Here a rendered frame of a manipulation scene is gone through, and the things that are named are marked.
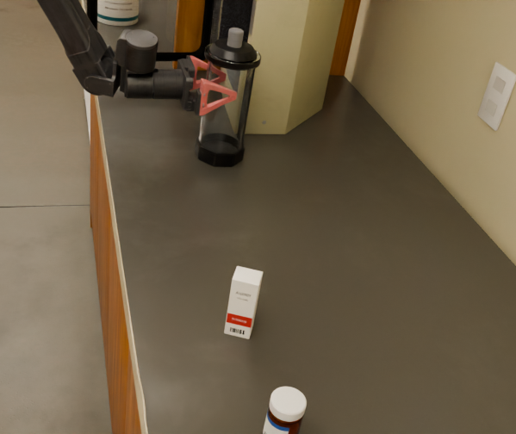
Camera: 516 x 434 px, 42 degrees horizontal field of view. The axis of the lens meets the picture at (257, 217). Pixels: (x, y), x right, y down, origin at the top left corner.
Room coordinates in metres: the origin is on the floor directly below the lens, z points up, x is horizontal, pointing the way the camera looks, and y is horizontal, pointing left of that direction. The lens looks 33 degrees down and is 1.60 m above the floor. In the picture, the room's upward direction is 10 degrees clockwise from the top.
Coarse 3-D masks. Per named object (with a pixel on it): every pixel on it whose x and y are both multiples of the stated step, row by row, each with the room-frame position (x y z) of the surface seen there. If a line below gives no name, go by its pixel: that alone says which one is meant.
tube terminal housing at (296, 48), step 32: (256, 0) 1.36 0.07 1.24; (288, 0) 1.37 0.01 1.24; (320, 0) 1.44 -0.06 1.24; (256, 32) 1.35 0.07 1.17; (288, 32) 1.37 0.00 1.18; (320, 32) 1.47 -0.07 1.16; (288, 64) 1.38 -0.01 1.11; (320, 64) 1.50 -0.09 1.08; (256, 96) 1.36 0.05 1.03; (288, 96) 1.38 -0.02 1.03; (320, 96) 1.54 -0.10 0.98; (256, 128) 1.36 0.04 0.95; (288, 128) 1.40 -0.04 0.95
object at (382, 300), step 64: (128, 128) 1.29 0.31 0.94; (192, 128) 1.34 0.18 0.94; (320, 128) 1.45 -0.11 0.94; (384, 128) 1.51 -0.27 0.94; (128, 192) 1.03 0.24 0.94; (192, 192) 1.07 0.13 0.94; (256, 192) 1.11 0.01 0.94; (320, 192) 1.15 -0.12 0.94; (384, 192) 1.20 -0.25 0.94; (448, 192) 1.24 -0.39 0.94; (128, 256) 0.85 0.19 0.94; (192, 256) 0.87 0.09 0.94; (256, 256) 0.90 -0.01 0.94; (320, 256) 0.94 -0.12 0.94; (384, 256) 0.97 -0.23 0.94; (448, 256) 1.00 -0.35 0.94; (128, 320) 0.71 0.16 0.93; (192, 320) 0.72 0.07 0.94; (256, 320) 0.75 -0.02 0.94; (320, 320) 0.77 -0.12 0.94; (384, 320) 0.79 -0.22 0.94; (448, 320) 0.82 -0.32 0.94; (512, 320) 0.85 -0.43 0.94; (192, 384) 0.60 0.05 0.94; (256, 384) 0.62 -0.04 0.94; (320, 384) 0.64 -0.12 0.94; (384, 384) 0.66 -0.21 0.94; (448, 384) 0.68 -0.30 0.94; (512, 384) 0.70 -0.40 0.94
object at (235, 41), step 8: (232, 32) 1.22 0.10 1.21; (240, 32) 1.22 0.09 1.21; (216, 40) 1.24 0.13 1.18; (224, 40) 1.24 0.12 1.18; (232, 40) 1.22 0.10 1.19; (240, 40) 1.22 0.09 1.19; (216, 48) 1.20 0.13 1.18; (224, 48) 1.20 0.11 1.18; (232, 48) 1.21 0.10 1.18; (240, 48) 1.22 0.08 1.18; (248, 48) 1.23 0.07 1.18; (224, 56) 1.19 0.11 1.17; (232, 56) 1.19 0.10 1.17; (240, 56) 1.19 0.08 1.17; (248, 56) 1.20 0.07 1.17; (256, 56) 1.22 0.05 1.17
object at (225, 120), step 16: (208, 48) 1.23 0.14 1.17; (208, 64) 1.21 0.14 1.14; (240, 64) 1.18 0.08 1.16; (208, 80) 1.20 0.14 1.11; (224, 80) 1.18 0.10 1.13; (240, 80) 1.19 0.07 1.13; (208, 96) 1.20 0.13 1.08; (224, 96) 1.18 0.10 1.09; (240, 96) 1.19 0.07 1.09; (208, 112) 1.19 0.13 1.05; (224, 112) 1.18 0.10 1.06; (240, 112) 1.20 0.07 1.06; (208, 128) 1.19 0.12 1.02; (224, 128) 1.19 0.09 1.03; (240, 128) 1.21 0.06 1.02; (208, 144) 1.19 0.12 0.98; (224, 144) 1.19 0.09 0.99; (240, 144) 1.21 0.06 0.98
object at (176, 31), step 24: (120, 0) 1.53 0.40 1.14; (144, 0) 1.55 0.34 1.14; (168, 0) 1.58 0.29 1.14; (192, 0) 1.61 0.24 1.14; (120, 24) 1.53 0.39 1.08; (144, 24) 1.55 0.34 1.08; (168, 24) 1.58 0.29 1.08; (192, 24) 1.61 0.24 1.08; (168, 48) 1.58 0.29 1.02; (192, 48) 1.61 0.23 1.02
